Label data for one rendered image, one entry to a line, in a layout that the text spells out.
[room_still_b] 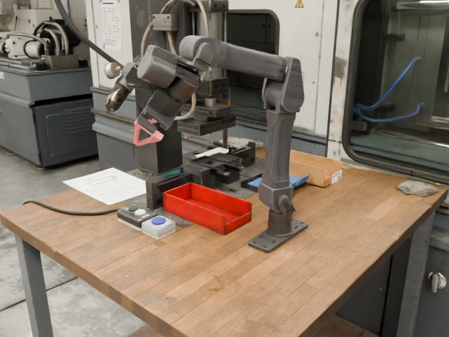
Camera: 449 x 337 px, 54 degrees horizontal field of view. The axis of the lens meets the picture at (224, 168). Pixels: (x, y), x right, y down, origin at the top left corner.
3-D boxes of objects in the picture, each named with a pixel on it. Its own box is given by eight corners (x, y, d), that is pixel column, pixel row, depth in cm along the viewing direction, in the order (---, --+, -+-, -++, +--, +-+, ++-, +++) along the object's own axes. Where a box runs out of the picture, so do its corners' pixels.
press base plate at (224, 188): (184, 237, 125) (183, 227, 124) (85, 192, 155) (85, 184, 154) (303, 176, 171) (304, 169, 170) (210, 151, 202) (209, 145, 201)
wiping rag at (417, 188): (389, 194, 149) (429, 199, 141) (389, 186, 149) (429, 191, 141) (403, 182, 159) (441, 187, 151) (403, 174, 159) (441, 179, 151)
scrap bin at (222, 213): (224, 236, 119) (224, 216, 117) (163, 210, 134) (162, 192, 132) (251, 220, 128) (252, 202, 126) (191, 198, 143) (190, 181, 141)
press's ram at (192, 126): (202, 146, 138) (200, 49, 128) (148, 132, 154) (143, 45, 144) (238, 134, 151) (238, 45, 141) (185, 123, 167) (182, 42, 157)
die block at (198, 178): (202, 196, 145) (201, 174, 143) (180, 188, 151) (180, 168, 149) (239, 179, 159) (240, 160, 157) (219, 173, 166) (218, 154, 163)
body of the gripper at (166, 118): (140, 115, 94) (158, 93, 90) (156, 91, 102) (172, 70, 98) (165, 132, 96) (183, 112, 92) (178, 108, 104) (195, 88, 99)
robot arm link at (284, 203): (280, 198, 109) (298, 194, 112) (260, 186, 116) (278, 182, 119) (278, 220, 111) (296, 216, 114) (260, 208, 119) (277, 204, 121)
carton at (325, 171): (323, 190, 152) (325, 169, 149) (265, 174, 167) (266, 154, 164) (341, 180, 161) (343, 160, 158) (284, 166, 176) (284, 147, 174)
